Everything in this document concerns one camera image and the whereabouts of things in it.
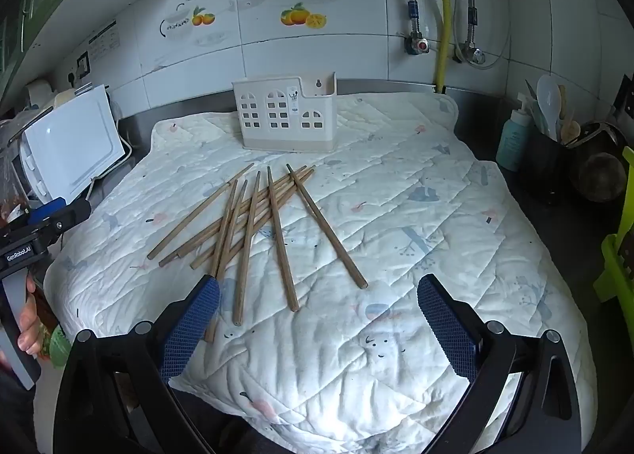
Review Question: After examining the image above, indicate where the black utensil container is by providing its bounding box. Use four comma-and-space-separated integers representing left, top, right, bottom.
526, 124, 575, 198

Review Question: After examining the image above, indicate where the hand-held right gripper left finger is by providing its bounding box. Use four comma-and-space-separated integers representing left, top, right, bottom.
52, 274, 221, 454

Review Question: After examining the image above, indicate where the pile of wooden chopsticks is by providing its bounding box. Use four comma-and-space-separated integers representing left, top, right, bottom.
147, 163, 368, 343

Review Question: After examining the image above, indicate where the yellow gas pipe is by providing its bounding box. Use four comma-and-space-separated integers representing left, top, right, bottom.
434, 0, 455, 94

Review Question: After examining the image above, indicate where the black pot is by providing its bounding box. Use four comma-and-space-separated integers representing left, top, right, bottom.
569, 121, 631, 203

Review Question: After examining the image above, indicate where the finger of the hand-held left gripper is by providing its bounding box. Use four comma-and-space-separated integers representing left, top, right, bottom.
37, 199, 93, 243
27, 196, 67, 226

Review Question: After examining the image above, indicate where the wooden spoon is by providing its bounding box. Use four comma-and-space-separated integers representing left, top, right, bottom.
559, 86, 581, 146

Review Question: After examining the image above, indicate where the red knob valve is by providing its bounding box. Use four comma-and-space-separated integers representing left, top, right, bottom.
405, 32, 430, 57

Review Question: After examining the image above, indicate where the teal plastic bottle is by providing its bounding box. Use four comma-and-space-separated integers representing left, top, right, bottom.
495, 94, 534, 172

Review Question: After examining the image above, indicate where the white plastic chopstick holder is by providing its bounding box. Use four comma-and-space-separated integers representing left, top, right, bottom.
232, 71, 338, 153

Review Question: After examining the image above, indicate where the green wall cabinet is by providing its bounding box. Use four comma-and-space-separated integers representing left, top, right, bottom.
0, 0, 104, 105

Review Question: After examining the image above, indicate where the person's left hand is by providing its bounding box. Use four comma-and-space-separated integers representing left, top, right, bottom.
18, 280, 41, 356

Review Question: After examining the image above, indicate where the white plastic board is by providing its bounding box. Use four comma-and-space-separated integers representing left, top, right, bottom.
24, 84, 126, 205

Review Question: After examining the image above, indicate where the white cable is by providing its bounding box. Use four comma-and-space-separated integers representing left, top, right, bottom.
90, 134, 134, 193

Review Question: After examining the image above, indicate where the green plastic rack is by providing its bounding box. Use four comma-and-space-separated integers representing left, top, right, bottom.
593, 147, 634, 305

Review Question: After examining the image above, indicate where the white wall label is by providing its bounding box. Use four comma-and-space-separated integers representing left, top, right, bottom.
88, 19, 120, 64

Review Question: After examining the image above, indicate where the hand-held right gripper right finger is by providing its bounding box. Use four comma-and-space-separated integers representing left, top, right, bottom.
417, 274, 582, 454

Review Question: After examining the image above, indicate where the thin white hose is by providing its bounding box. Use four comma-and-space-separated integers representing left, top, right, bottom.
475, 8, 513, 71

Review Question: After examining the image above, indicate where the white quilted printed mat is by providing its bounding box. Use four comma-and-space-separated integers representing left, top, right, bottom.
44, 92, 598, 454

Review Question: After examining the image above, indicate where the green plastic bag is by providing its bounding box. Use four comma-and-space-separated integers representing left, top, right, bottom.
42, 325, 73, 368

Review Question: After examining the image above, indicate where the metal angle valve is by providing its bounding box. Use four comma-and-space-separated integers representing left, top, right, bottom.
454, 40, 489, 66

